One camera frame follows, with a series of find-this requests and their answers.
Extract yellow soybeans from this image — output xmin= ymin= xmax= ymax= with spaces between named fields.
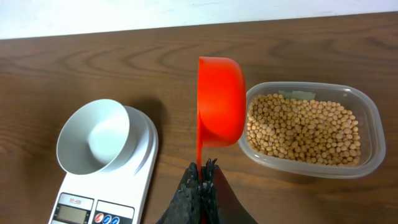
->
xmin=246 ymin=93 xmax=361 ymax=167

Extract white digital kitchen scale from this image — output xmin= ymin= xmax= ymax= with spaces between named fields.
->
xmin=49 ymin=106 xmax=159 ymax=223

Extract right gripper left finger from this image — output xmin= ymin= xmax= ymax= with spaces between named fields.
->
xmin=156 ymin=162 xmax=201 ymax=224

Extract grey round bowl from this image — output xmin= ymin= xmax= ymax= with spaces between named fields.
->
xmin=56 ymin=99 xmax=137 ymax=175

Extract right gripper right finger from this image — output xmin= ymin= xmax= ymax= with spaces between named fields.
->
xmin=201 ymin=159 xmax=257 ymax=224

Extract red measuring scoop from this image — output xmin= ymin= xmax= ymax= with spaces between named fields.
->
xmin=197 ymin=57 xmax=246 ymax=223

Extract clear plastic container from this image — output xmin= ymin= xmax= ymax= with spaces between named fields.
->
xmin=238 ymin=82 xmax=386 ymax=179

